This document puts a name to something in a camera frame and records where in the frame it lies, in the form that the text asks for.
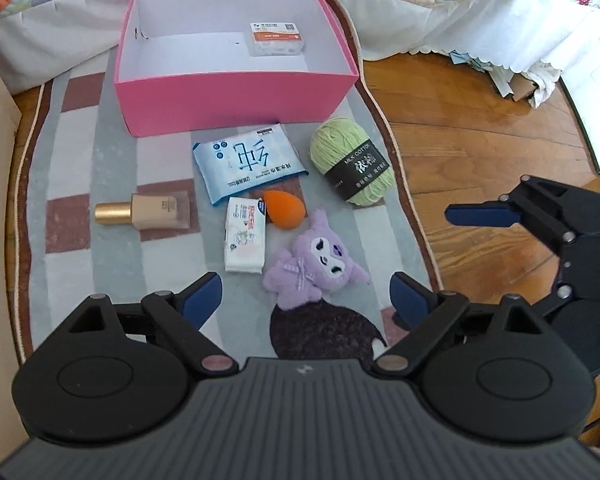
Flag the purple plush toy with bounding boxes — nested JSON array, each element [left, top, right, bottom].
[[262, 208, 371, 309]]

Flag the green yarn ball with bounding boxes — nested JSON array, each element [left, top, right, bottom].
[[310, 117, 395, 207]]

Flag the torn cardboard scraps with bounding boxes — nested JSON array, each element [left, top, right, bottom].
[[450, 49, 562, 109]]

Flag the foundation bottle with gold cap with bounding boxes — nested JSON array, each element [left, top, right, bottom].
[[94, 190, 191, 231]]

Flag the pink cardboard box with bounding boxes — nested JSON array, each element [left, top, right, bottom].
[[114, 0, 359, 137]]

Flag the checkered grey rug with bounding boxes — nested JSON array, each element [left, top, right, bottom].
[[12, 0, 443, 361]]

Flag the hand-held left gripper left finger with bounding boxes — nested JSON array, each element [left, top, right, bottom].
[[67, 271, 237, 377]]

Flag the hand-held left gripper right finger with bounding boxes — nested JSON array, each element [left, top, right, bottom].
[[374, 271, 547, 376]]

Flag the white tissue pack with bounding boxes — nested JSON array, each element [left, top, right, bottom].
[[224, 197, 268, 274]]

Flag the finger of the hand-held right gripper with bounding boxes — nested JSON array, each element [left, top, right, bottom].
[[445, 175, 600, 317]]

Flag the white board panel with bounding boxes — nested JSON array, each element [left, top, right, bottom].
[[560, 5, 600, 176]]

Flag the small clear plastic box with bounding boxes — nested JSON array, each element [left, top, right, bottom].
[[245, 22, 307, 57]]

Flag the orange makeup sponge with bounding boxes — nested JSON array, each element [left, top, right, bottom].
[[258, 190, 307, 231]]

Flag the blue wet wipes pack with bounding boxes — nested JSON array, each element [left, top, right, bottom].
[[192, 123, 310, 206]]

